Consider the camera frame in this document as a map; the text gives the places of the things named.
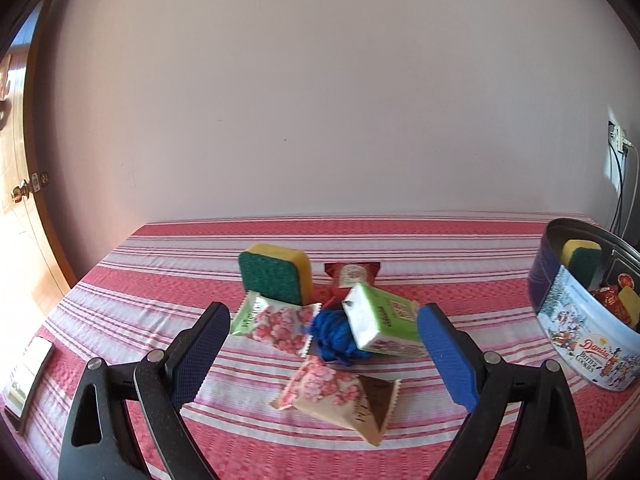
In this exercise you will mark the wooden door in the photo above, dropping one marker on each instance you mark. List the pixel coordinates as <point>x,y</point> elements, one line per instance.
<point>50,240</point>

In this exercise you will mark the beige pink floral snack packet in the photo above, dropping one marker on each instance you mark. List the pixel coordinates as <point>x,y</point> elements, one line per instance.
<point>340,395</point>

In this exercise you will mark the black smartphone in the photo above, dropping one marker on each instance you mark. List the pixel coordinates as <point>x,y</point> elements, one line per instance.
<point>25,385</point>

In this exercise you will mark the green pink floral snack packet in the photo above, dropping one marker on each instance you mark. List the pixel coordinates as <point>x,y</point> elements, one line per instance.
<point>275,327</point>

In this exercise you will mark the red striped cloth desktop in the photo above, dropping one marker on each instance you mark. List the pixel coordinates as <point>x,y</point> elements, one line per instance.
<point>450,260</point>

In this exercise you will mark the red white-label snack packet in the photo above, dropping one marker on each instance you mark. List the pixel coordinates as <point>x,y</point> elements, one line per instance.
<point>352,275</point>

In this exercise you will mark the green white drink carton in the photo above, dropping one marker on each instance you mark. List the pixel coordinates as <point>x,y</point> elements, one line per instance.
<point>385,325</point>

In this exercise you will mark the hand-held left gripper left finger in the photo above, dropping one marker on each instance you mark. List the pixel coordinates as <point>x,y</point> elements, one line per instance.
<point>197,355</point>

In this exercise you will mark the round printed cookie tin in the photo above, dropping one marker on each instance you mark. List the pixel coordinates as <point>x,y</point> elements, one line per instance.
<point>585,340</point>

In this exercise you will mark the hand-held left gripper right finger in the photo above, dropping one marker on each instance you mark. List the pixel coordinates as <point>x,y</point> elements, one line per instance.
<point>450,360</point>

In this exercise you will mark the brass door knob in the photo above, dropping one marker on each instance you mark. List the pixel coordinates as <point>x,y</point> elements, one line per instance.
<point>21,191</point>

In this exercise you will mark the blue sock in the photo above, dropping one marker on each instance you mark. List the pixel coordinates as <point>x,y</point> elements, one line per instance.
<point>332,337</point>

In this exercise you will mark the white wall socket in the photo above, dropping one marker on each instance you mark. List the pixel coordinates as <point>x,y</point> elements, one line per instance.
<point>617,135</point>

